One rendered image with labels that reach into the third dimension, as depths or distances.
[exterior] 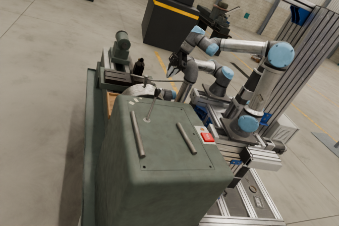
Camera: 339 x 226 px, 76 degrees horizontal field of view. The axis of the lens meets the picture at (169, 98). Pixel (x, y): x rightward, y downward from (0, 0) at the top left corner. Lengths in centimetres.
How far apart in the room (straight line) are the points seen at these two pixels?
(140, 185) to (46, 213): 141
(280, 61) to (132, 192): 91
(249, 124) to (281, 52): 43
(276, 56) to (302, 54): 45
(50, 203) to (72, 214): 21
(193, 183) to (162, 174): 15
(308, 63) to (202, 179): 110
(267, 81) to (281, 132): 74
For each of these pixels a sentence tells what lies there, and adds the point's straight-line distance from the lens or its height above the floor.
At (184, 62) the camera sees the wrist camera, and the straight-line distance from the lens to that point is 129.
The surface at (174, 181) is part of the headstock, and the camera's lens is 90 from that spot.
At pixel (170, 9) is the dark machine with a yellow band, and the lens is 594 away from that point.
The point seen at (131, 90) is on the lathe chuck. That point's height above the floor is 120.
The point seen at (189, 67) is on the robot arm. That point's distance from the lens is 152.
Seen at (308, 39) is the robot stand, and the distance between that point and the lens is 163.
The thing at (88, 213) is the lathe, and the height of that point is 54.
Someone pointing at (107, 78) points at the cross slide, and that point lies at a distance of 191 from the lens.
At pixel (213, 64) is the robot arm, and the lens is 188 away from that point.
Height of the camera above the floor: 191
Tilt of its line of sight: 29 degrees down
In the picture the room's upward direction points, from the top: 23 degrees clockwise
